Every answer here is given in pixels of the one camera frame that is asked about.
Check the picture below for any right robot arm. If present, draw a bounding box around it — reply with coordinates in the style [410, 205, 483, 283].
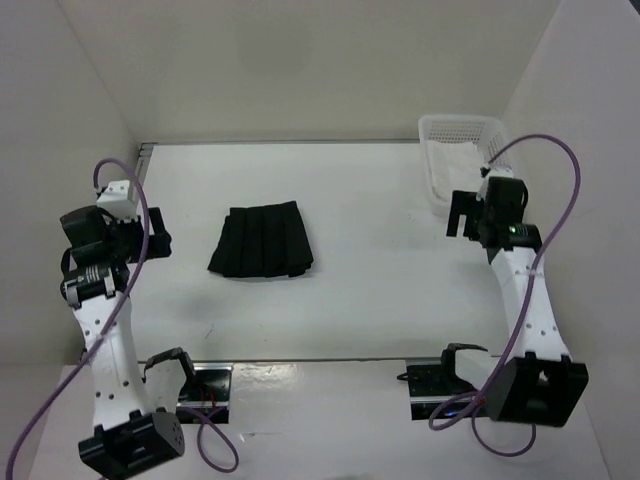
[437, 176, 589, 428]

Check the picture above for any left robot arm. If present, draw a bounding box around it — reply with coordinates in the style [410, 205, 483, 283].
[60, 206, 199, 479]

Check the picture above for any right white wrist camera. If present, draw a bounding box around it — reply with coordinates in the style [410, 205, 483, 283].
[476, 165, 515, 200]

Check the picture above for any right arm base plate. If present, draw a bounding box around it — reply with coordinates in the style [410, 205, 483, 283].
[397, 357, 474, 421]

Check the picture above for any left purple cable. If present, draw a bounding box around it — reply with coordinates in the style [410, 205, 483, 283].
[5, 158, 239, 474]

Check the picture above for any white plastic basket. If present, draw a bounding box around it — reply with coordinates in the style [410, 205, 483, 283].
[418, 114, 518, 217]

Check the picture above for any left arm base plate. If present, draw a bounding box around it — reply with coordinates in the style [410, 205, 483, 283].
[177, 363, 233, 425]

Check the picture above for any white cloth in basket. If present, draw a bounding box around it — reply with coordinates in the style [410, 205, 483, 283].
[426, 140, 484, 202]

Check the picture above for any black pleated skirt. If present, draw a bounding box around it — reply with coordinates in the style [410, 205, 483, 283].
[207, 201, 314, 279]

